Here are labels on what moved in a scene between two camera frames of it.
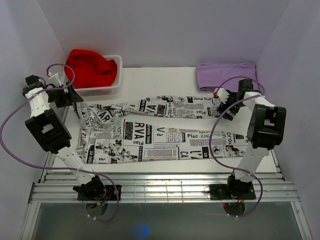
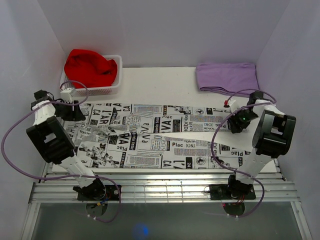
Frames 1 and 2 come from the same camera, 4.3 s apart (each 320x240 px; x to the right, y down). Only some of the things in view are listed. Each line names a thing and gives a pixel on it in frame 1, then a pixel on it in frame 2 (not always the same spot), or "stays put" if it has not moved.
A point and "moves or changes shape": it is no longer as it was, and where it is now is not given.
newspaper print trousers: x=105 y=136 moves or changes shape
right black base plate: x=227 y=192 stays put
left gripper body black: x=59 y=97 to x=65 y=111
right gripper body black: x=231 y=100 to x=243 y=118
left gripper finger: x=73 y=97 to x=79 y=116
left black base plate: x=110 y=195 stays put
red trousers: x=91 y=69 stays put
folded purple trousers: x=211 y=76 stays put
